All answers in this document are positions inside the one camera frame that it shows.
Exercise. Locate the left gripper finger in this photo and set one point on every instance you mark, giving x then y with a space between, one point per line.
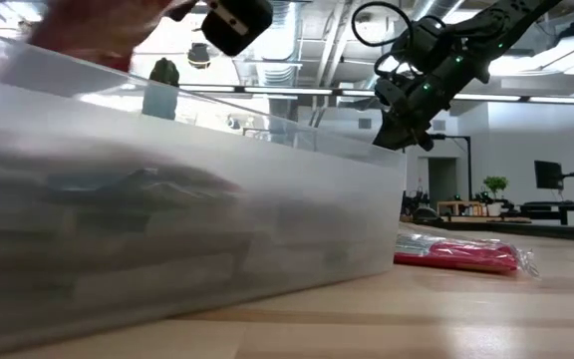
187 11

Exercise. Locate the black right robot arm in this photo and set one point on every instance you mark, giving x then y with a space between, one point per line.
491 25

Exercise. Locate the red popcorn bag clear wrap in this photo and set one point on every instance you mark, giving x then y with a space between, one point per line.
466 254

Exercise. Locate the black ceiling-mounted device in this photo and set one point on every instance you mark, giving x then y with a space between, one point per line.
199 55

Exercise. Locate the grey doorway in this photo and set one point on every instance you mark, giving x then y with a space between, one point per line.
442 174

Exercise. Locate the dark green bulky object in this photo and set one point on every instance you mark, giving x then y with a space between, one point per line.
163 75

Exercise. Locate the long horizontal light bar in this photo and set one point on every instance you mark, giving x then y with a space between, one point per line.
292 91

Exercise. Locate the black background equipment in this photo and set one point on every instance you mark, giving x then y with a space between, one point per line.
421 209

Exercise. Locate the small wooden shelf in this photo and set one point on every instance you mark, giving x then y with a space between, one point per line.
459 207

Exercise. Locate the potted green plant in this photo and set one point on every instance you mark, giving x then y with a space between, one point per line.
496 184

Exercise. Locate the black computer monitor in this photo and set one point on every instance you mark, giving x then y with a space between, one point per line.
548 174

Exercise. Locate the translucent white plastic bin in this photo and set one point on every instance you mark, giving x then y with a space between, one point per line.
292 224

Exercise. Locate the black desk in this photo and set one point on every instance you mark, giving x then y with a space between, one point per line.
561 209

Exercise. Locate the square wall vent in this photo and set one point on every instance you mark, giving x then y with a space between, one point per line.
439 125
364 123

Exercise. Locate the silver corrugated ventilation duct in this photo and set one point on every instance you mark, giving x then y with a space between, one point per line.
279 65

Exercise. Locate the black table edge rail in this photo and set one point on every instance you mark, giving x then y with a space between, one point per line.
566 232

